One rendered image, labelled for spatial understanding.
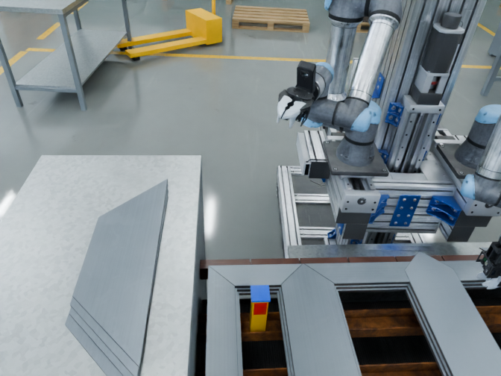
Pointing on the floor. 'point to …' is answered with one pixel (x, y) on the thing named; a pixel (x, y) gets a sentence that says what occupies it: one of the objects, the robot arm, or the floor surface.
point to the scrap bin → (496, 42)
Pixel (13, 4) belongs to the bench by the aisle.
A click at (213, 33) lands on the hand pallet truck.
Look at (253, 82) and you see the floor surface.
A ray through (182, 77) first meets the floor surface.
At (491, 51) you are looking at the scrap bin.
